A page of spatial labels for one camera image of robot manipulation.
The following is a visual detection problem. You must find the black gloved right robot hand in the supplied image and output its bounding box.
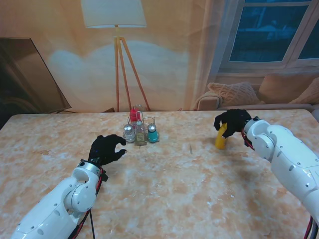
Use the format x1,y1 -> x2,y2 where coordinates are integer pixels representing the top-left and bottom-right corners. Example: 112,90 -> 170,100
213,109 -> 252,138

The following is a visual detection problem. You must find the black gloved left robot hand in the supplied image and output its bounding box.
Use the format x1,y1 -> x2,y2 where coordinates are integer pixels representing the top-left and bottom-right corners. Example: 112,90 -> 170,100
88,134 -> 128,166

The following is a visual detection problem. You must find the yellow mustard squeeze bottle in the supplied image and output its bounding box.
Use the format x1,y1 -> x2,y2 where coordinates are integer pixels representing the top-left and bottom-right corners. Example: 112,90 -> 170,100
215,122 -> 229,150

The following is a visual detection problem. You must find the white shaker with silver cap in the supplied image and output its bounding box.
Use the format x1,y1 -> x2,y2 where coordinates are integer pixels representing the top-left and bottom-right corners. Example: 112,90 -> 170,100
123,124 -> 135,143

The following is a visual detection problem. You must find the clear olive oil bottle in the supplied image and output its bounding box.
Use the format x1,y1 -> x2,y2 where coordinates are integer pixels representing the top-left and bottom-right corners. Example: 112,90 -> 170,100
135,120 -> 147,146

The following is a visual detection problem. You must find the red tomato ketchup bottle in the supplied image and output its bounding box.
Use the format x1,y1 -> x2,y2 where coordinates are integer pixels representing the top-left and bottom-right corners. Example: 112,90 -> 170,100
129,108 -> 139,127

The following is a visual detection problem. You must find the teal shaker with silver cap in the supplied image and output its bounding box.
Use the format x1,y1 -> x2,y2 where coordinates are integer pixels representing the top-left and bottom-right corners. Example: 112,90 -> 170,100
147,123 -> 160,143

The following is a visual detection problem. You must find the knitted beige cushion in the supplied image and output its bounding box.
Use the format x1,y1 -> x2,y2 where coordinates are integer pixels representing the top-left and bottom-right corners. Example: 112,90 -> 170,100
207,82 -> 261,107

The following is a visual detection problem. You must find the beige sofa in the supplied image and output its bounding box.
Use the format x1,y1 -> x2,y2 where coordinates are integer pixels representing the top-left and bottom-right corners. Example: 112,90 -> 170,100
194,72 -> 319,112

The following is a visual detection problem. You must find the white framed window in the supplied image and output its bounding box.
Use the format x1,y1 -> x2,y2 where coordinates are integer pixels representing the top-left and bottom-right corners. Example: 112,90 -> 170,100
219,0 -> 319,73

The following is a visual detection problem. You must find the dark flat television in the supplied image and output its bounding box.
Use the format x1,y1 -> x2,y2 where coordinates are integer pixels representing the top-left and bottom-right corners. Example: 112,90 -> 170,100
0,37 -> 72,130

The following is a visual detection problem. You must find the tripod floor lamp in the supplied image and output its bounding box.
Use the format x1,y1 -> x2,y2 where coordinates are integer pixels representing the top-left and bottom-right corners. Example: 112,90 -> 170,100
81,0 -> 151,112

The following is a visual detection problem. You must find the chrome wire seasoning rack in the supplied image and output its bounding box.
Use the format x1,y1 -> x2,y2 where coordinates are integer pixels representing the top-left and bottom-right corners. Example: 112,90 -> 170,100
123,104 -> 160,145

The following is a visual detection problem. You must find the red black left arm cable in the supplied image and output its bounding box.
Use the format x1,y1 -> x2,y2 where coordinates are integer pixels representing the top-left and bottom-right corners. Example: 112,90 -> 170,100
69,169 -> 104,239

